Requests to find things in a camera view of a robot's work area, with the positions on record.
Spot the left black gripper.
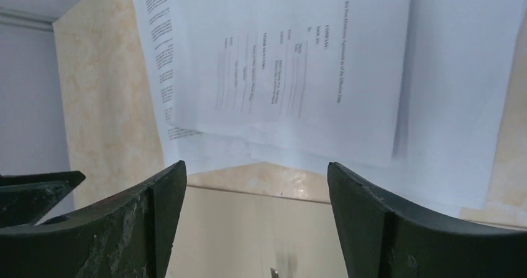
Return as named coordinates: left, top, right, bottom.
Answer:
left=1, top=171, right=86, bottom=228

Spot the printed text paper sheet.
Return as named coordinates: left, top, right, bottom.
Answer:
left=133, top=0, right=256, bottom=174

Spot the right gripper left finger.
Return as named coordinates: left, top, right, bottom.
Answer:
left=1, top=161, right=187, bottom=277

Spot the beige file folder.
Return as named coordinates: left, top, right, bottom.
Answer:
left=167, top=187, right=347, bottom=277

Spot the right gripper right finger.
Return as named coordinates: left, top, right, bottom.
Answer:
left=327, top=162, right=526, bottom=277

